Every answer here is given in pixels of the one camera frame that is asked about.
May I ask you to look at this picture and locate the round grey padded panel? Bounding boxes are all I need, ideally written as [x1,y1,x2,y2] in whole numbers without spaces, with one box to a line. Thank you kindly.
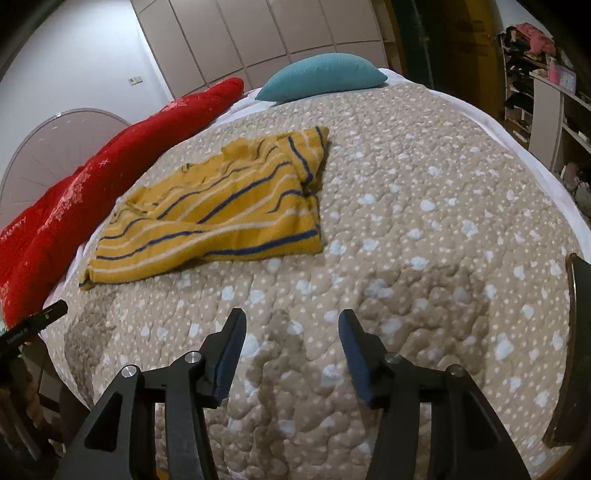
[0,108,133,219]

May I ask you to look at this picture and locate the beige dotted quilt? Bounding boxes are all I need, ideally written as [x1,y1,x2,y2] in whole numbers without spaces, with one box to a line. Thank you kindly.
[46,83,583,480]

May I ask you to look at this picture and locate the yellow blue-striped knit sweater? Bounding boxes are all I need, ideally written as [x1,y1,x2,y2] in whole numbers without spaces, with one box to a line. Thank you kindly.
[78,126,331,291]

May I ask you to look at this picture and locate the long red pillow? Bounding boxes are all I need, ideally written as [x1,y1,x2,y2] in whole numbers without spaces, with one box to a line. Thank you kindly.
[0,78,245,326]

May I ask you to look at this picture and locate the pink plush toy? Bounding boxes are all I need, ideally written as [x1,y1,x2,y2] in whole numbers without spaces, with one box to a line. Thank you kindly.
[560,161,583,186]

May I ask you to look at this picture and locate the yellow wooden door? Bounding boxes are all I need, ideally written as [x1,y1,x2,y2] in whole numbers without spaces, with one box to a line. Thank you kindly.
[471,0,514,121]

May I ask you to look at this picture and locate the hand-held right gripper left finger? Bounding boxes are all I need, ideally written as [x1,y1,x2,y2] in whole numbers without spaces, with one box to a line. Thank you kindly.
[55,308,247,480]

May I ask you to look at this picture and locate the dark glass door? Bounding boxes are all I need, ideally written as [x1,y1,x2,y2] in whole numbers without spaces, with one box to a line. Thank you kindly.
[392,0,477,95]

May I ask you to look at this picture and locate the grey padded headboard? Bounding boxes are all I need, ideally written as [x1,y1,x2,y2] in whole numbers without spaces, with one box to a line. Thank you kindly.
[130,0,399,92]

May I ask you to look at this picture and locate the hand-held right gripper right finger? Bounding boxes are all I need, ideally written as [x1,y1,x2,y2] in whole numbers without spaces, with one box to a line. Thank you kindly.
[338,309,533,480]

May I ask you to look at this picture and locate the teal pillow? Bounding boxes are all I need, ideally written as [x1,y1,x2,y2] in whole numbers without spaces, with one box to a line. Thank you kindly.
[255,53,389,103]

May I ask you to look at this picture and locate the grey open shelf cabinet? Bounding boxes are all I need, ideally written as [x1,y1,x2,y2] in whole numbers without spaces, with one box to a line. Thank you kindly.
[529,71,591,219]

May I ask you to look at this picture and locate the metal shoe rack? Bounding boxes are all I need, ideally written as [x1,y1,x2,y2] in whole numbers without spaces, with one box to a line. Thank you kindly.
[499,25,546,145]

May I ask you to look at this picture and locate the pink garment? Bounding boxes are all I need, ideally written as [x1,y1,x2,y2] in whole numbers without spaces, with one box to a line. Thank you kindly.
[517,23,557,54]

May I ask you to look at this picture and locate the pile of dark clothes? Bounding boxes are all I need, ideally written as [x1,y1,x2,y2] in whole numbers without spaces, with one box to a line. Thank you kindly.
[502,25,532,56]

